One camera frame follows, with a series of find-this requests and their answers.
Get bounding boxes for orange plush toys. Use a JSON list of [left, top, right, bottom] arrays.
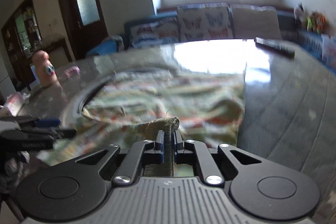
[[306, 11, 327, 35]]

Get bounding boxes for butterfly pillow lying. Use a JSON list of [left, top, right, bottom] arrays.
[[129, 17, 179, 48]]

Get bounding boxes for pink packet on table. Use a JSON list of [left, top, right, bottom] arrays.
[[3, 92, 31, 117]]

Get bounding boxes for clear plastic storage box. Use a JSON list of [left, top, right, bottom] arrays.
[[322, 35, 336, 71]]

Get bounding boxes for blue cloth on sofa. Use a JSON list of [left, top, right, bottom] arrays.
[[86, 35, 125, 57]]

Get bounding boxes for black remote control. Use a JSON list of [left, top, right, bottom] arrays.
[[254, 38, 295, 59]]

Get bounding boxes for plain cream pillow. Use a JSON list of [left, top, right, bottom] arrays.
[[231, 5, 282, 40]]

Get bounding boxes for butterfly pillow upright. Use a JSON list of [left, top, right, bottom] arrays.
[[177, 3, 234, 42]]

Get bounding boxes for floral children's shirt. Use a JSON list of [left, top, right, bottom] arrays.
[[38, 69, 245, 166]]

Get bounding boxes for dark wooden door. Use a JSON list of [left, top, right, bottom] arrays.
[[58, 0, 108, 60]]

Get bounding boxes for blue sofa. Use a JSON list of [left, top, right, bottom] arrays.
[[87, 3, 335, 59]]

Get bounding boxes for black white plush toy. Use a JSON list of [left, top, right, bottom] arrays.
[[293, 3, 306, 28]]

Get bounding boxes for small pink toy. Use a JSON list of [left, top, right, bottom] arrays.
[[64, 66, 80, 79]]

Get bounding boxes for wooden display cabinet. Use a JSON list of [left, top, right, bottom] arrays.
[[1, 0, 42, 91]]

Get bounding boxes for pink cartoon bottle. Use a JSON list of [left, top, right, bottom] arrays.
[[32, 50, 58, 88]]

